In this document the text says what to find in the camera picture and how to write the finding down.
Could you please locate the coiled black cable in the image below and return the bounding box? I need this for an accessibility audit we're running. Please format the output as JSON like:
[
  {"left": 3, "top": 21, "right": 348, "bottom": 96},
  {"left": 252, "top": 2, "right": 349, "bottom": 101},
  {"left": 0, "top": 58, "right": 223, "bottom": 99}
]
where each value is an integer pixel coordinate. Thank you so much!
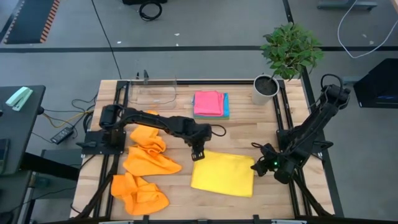
[{"left": 139, "top": 1, "right": 163, "bottom": 22}]

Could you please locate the black cabinet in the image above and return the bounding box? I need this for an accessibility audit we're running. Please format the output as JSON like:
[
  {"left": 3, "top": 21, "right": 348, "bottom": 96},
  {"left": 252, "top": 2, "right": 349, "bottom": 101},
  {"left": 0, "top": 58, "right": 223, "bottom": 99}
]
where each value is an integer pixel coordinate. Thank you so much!
[{"left": 353, "top": 58, "right": 398, "bottom": 109}]

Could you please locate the black side desk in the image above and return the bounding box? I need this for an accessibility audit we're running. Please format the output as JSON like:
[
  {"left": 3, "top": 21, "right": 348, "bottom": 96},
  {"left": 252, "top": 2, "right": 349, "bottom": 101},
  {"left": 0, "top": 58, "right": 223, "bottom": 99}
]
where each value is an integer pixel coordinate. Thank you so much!
[{"left": 0, "top": 85, "right": 47, "bottom": 177}]

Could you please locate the grey desk foot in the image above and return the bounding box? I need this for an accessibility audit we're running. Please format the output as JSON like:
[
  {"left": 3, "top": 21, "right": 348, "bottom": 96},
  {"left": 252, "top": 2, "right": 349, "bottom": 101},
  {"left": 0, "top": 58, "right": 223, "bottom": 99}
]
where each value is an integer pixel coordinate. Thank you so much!
[{"left": 317, "top": 0, "right": 379, "bottom": 10}]

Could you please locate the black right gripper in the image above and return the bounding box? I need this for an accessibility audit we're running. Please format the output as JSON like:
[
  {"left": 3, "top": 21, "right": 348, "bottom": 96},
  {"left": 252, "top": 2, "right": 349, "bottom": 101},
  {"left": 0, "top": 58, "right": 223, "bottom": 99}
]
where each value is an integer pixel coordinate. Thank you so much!
[{"left": 251, "top": 142, "right": 282, "bottom": 179}]

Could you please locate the green leafy plant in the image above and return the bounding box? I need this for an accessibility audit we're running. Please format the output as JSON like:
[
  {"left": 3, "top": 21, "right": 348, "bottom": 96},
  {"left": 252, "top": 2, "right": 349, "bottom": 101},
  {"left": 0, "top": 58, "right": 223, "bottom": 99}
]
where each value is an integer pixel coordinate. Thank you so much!
[{"left": 260, "top": 22, "right": 325, "bottom": 81}]

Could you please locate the black aluminium table frame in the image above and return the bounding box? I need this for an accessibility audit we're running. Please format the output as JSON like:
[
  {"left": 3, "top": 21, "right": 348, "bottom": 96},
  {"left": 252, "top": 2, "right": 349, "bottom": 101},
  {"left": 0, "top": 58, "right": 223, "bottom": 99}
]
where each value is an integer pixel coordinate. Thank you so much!
[{"left": 70, "top": 79, "right": 345, "bottom": 224}]

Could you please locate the mint green stapler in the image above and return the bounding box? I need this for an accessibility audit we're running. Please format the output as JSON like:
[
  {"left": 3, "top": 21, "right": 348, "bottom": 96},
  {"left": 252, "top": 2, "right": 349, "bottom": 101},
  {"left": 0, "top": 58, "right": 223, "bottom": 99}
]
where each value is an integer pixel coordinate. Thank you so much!
[{"left": 5, "top": 86, "right": 34, "bottom": 112}]

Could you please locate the yellow floor cable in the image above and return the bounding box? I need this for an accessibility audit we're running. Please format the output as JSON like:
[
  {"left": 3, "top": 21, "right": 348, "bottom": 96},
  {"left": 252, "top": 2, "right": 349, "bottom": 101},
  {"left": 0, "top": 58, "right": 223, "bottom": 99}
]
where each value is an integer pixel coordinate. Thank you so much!
[{"left": 42, "top": 108, "right": 95, "bottom": 128}]

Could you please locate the black power adapter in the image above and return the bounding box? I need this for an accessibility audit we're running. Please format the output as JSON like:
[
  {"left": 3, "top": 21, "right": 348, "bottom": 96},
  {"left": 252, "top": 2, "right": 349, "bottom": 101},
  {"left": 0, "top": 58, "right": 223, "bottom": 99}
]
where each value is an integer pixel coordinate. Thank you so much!
[{"left": 50, "top": 126, "right": 75, "bottom": 145}]

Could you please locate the black orange-edged floor mat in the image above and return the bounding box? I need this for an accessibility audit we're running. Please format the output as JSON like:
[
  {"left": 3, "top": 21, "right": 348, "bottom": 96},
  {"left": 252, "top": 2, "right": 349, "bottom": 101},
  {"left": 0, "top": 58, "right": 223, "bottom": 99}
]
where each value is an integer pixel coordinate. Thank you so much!
[{"left": 0, "top": 0, "right": 61, "bottom": 44}]

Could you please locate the pink microfiber towel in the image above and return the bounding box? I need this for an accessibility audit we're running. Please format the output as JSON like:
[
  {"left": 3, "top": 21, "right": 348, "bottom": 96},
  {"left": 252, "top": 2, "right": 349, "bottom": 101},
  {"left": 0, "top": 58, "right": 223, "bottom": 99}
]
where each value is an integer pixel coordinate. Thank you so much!
[{"left": 193, "top": 90, "right": 225, "bottom": 118}]

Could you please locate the thin black floor cable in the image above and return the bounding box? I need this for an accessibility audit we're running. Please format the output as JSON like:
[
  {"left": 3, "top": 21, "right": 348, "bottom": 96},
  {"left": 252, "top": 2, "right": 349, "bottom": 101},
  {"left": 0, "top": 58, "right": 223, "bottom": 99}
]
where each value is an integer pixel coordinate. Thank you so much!
[{"left": 91, "top": 0, "right": 123, "bottom": 80}]

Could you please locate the golden orange microfiber towel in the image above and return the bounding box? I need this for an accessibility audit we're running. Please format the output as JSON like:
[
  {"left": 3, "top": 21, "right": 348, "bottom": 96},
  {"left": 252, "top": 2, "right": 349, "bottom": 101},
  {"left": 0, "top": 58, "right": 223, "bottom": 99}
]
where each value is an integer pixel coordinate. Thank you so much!
[{"left": 129, "top": 110, "right": 167, "bottom": 154}]

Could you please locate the green microfiber towel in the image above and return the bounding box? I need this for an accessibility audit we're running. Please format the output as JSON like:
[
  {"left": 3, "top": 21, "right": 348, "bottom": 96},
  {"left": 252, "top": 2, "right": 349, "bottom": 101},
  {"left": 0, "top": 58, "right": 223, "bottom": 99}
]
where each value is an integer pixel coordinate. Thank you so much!
[{"left": 192, "top": 114, "right": 230, "bottom": 120}]

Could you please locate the yellow microfiber towel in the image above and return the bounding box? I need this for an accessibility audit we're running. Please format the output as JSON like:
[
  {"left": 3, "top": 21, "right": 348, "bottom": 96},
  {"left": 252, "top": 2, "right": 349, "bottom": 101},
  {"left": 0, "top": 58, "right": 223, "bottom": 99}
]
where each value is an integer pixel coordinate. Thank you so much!
[{"left": 190, "top": 149, "right": 256, "bottom": 198}]

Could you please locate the black equipment base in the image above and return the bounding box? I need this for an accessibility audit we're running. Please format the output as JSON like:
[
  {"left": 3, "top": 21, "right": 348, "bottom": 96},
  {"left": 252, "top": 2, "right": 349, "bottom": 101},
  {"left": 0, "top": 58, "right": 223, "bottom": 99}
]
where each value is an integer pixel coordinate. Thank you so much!
[{"left": 123, "top": 0, "right": 169, "bottom": 5}]

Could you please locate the white floor cable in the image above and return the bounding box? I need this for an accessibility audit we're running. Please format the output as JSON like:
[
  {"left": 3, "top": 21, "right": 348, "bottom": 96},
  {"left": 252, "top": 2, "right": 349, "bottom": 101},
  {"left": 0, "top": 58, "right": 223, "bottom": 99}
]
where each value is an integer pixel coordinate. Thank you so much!
[{"left": 337, "top": 0, "right": 398, "bottom": 59}]

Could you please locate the blue microfiber towel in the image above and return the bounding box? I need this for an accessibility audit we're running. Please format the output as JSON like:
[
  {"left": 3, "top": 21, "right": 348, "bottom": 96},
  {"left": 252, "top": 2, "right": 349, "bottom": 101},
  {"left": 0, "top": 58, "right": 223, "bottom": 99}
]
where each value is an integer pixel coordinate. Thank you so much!
[{"left": 192, "top": 92, "right": 231, "bottom": 119}]

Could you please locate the white plant pot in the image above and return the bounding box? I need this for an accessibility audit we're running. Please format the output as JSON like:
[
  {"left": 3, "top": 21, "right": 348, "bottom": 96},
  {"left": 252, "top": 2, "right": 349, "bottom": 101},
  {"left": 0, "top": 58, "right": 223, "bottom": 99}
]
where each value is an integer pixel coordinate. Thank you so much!
[{"left": 251, "top": 73, "right": 280, "bottom": 106}]

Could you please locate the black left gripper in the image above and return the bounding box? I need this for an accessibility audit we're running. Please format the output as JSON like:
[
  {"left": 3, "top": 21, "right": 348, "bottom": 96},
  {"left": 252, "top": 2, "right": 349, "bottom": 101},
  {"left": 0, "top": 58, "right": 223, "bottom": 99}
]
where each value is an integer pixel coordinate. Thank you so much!
[{"left": 185, "top": 123, "right": 213, "bottom": 162}]

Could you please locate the clear plastic bin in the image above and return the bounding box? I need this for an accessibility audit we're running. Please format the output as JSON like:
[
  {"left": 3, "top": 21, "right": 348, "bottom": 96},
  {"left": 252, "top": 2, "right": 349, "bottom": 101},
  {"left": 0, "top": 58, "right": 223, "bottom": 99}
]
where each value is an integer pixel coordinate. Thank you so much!
[{"left": 128, "top": 77, "right": 178, "bottom": 110}]

